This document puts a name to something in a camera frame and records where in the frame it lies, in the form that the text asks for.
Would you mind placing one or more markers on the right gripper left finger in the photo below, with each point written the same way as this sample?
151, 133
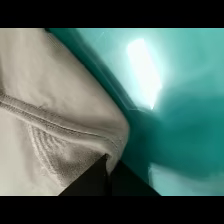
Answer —
90, 180

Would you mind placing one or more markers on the white garment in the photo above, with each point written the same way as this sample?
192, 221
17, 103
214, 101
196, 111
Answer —
50, 90

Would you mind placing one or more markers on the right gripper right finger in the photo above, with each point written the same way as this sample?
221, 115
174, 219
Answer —
130, 183

